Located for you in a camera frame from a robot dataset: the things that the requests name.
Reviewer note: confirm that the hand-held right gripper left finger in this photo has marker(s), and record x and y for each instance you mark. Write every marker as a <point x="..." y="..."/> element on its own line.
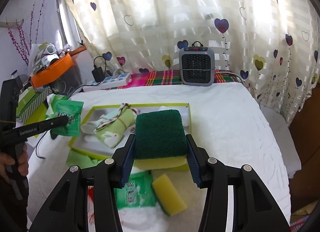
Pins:
<point x="126" y="167"/>

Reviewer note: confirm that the small grey space heater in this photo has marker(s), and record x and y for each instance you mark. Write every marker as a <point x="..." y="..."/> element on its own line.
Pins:
<point x="197" y="67"/>

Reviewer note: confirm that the lime green shallow box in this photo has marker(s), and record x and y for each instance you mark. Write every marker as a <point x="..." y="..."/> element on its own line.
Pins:
<point x="147" y="108"/>

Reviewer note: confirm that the heart print curtain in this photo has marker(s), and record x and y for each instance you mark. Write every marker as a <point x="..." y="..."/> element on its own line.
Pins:
<point x="162" y="22"/>

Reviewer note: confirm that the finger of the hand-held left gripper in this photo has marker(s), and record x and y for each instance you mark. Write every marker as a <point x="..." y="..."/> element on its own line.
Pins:
<point x="30" y="129"/>

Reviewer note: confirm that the orange tray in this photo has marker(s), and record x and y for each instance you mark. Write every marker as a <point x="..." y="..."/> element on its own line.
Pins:
<point x="55" y="68"/>

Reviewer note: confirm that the person's left forearm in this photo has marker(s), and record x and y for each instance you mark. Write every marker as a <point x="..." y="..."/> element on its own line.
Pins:
<point x="8" y="209"/>

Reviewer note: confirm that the metal window frame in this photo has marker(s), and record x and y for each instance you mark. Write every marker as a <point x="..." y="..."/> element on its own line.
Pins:
<point x="62" y="14"/>

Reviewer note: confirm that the wooden wardrobe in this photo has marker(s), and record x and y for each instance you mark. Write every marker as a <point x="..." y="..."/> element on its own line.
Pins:
<point x="307" y="147"/>

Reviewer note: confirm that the lime chevron pattern box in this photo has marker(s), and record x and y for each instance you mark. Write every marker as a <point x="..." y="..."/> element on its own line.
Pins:
<point x="32" y="104"/>

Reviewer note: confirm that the yellow green scouring sponge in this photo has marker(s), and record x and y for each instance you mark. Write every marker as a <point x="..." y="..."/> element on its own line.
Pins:
<point x="160" y="132"/>
<point x="170" y="194"/>

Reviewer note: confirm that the person's left hand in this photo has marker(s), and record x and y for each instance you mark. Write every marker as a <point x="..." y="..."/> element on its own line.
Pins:
<point x="23" y="164"/>

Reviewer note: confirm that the green rabbit print towel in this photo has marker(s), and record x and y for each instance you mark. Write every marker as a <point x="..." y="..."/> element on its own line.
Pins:
<point x="115" y="132"/>

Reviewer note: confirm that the light green cloth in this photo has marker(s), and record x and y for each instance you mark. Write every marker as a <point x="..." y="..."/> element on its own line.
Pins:
<point x="77" y="158"/>

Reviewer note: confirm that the colourful plaid cloth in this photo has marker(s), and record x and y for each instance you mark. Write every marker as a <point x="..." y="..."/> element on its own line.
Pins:
<point x="160" y="77"/>

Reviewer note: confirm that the green wet wipe packet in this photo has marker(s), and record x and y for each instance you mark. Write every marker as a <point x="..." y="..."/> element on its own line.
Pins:
<point x="71" y="112"/>
<point x="136" y="192"/>

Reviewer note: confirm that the black charger adapter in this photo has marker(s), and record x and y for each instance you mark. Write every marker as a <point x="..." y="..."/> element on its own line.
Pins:
<point x="98" y="73"/>

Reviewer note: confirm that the crumpled green plastic bag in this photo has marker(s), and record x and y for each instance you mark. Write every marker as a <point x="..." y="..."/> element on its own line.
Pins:
<point x="53" y="101"/>

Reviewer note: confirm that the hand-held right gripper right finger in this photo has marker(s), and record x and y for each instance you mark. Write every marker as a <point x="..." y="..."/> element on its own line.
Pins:
<point x="193" y="169"/>

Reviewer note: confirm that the white blue power strip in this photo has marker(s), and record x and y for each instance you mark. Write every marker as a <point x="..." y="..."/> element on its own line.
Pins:
<point x="115" y="79"/>

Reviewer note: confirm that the mint mesh cloth roll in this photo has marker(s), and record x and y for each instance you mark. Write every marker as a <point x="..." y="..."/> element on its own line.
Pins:
<point x="107" y="118"/>

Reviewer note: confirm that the pink twig decoration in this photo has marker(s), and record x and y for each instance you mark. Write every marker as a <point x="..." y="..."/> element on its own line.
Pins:
<point x="21" y="39"/>

